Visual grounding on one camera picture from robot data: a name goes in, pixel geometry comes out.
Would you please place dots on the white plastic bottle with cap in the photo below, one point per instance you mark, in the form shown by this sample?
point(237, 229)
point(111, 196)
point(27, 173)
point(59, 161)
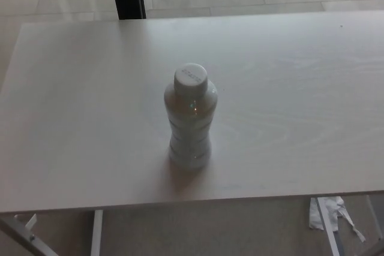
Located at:
point(189, 124)

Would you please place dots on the white table leg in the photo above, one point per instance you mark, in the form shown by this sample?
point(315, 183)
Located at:
point(96, 232)
point(375, 208)
point(328, 229)

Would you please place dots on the crumpled white paper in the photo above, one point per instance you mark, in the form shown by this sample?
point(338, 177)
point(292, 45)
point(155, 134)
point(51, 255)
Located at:
point(333, 211)

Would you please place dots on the white metal bracket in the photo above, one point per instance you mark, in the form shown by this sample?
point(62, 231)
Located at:
point(30, 223)

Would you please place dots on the grey diagonal frame bar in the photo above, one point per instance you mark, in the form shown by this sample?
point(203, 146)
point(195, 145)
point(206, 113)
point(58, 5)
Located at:
point(21, 238)

